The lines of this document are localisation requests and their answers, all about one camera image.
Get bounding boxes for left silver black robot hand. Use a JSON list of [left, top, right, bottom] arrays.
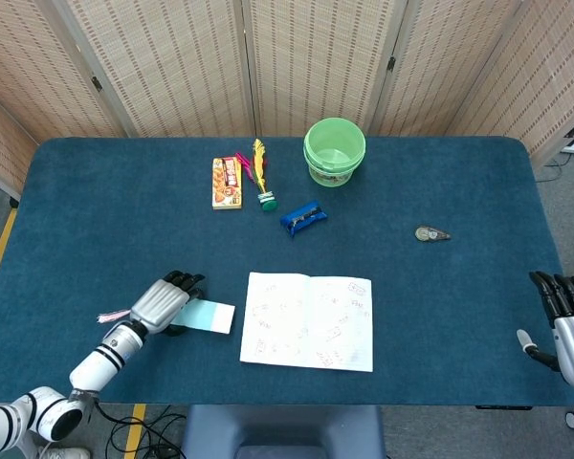
[[130, 270, 207, 337]]

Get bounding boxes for light blue tasselled bookmark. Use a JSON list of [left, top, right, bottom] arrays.
[[98, 299, 236, 336]]

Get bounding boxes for white notebook with yellow cover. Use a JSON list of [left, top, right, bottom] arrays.
[[239, 272, 374, 374]]

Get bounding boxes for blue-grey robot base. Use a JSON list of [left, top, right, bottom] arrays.
[[180, 404, 386, 459]]

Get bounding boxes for dark blue table cloth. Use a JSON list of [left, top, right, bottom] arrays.
[[0, 136, 574, 407]]

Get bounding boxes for yellow curry box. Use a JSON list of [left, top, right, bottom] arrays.
[[211, 156, 244, 211]]

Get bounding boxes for feather shuttlecock with green base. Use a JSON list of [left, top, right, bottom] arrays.
[[235, 138, 279, 213]]

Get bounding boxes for blue snack packet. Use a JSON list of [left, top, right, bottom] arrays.
[[279, 201, 329, 239]]

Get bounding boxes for white sneaker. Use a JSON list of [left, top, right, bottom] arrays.
[[37, 447, 92, 459]]

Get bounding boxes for grey correction tape dispenser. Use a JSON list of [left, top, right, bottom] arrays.
[[414, 226, 453, 243]]

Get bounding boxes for green plastic bucket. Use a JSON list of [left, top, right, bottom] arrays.
[[302, 118, 367, 188]]

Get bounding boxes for woven folding screen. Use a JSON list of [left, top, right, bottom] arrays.
[[0, 0, 574, 200]]

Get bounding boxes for black floor cables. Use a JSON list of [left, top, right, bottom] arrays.
[[93, 404, 188, 459]]

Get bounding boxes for thin black power cable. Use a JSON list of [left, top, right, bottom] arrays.
[[538, 152, 573, 184]]

